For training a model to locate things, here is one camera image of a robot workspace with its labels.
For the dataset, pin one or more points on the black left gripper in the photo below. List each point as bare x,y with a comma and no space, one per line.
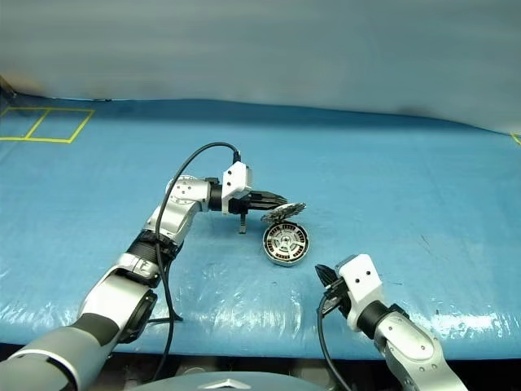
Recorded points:
240,205

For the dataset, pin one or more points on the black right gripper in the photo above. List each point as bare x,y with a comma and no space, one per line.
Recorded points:
335,295

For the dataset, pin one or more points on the black motor rotor silver spokes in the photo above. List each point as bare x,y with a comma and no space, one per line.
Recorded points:
285,212

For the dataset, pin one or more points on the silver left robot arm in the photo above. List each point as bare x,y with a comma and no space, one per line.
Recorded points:
114,293

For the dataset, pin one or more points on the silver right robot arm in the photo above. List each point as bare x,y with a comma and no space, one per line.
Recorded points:
411,350

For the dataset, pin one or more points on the silver motor stator copper windings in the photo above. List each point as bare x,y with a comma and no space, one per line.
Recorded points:
287,244

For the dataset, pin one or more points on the blue plastic table cover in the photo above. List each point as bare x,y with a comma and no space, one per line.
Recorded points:
366,183

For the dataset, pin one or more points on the short yellow tape strip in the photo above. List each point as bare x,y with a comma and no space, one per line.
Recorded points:
517,139

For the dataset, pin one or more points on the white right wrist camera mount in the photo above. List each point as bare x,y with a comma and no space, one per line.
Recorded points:
362,281

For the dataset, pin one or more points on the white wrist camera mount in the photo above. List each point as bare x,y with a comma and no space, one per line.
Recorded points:
362,281
234,179

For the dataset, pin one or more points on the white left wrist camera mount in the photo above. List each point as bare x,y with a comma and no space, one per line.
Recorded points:
234,179

